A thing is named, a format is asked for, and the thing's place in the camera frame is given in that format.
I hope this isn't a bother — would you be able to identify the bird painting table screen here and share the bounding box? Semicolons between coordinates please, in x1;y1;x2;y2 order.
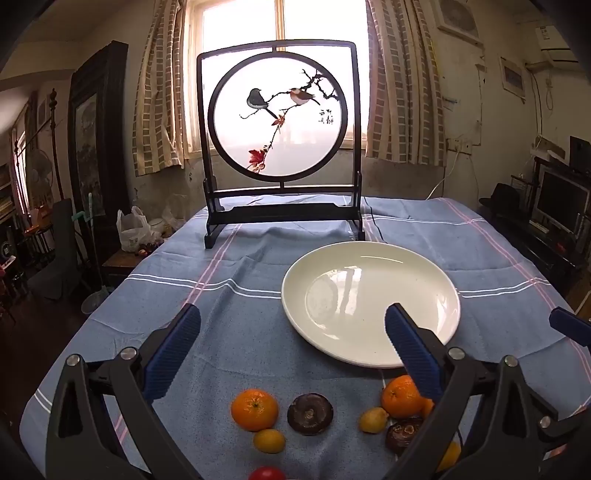
195;39;365;248

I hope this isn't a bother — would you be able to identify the red cherry tomato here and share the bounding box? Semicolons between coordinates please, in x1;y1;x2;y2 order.
249;466;287;480

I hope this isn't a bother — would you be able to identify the beige checked curtain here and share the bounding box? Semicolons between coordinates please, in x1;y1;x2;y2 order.
132;1;185;177
366;0;446;167

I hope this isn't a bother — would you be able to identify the left beige checked curtain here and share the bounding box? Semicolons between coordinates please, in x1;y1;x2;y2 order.
132;1;185;177

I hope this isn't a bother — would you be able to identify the standing fan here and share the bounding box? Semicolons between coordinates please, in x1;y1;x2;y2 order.
26;148;53;209

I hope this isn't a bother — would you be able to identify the wall air conditioner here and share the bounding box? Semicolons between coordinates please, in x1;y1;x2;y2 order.
535;25;579;69

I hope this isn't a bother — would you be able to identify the white plastic bag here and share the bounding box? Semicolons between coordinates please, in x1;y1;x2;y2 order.
116;206;161;253

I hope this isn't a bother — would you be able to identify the right beige checked curtain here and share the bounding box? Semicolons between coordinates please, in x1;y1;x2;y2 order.
366;0;446;167

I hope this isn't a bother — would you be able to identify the yellow-green small pear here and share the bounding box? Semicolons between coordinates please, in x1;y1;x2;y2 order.
358;407;389;435

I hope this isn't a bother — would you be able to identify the black power cable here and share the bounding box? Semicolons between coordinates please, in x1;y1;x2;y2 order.
361;197;387;243

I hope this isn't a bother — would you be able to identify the dark brown round fruit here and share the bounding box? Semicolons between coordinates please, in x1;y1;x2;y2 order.
287;393;334;436

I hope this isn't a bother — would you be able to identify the small mandarin orange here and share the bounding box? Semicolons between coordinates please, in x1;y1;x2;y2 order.
230;389;280;432

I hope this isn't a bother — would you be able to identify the white wall cable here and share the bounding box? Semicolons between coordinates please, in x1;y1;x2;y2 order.
424;142;463;200

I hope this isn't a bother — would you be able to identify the white ceramic plate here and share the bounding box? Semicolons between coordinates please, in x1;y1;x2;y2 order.
281;241;461;369

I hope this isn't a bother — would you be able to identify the orange round fruit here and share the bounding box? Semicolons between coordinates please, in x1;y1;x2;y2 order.
437;441;462;472
422;398;435;419

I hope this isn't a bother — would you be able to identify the large orange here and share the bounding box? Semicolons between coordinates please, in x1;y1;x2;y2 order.
381;375;427;418

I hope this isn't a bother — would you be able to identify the black hat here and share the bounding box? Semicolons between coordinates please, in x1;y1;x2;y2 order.
479;183;521;215

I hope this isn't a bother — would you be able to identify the computer monitor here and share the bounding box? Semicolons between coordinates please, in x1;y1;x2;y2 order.
534;165;590;236

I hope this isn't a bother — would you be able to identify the dark framed painting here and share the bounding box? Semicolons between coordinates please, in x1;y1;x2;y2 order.
67;41;129;221

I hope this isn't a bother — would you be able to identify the dark mangosteen fruit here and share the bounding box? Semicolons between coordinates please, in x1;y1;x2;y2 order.
385;417;424;456

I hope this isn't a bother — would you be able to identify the small yellow kumquat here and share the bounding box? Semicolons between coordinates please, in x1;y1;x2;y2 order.
252;429;287;454

